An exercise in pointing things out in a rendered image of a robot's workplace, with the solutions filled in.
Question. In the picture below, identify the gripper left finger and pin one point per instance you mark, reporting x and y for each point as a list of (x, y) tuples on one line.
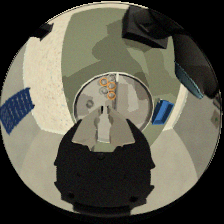
[(81, 133)]

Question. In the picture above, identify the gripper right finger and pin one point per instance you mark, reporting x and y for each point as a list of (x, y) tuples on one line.
[(124, 133)]

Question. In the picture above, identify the blue crate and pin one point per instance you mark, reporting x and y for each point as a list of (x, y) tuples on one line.
[(163, 114)]

